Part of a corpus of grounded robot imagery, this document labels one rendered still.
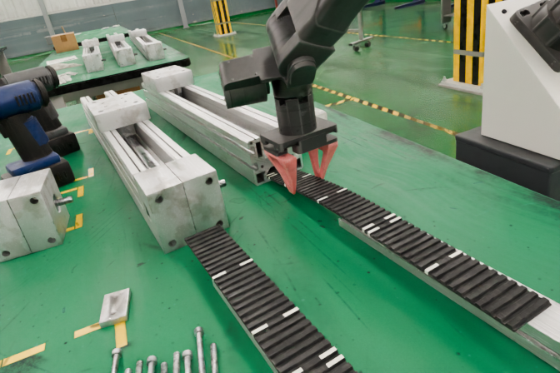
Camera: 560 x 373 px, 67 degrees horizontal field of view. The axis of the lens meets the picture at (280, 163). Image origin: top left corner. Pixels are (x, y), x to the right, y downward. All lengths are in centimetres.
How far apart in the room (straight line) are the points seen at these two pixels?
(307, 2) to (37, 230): 51
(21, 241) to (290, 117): 45
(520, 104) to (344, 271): 44
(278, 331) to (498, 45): 59
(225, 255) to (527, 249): 35
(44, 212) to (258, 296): 39
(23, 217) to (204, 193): 28
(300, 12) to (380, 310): 33
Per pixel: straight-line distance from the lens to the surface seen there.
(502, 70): 81
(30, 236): 75
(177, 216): 60
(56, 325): 58
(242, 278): 48
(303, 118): 60
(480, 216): 62
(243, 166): 76
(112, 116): 96
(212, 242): 55
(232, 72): 57
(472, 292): 45
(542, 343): 44
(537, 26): 80
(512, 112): 82
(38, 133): 97
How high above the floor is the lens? 111
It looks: 24 degrees down
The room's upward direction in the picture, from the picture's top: 10 degrees counter-clockwise
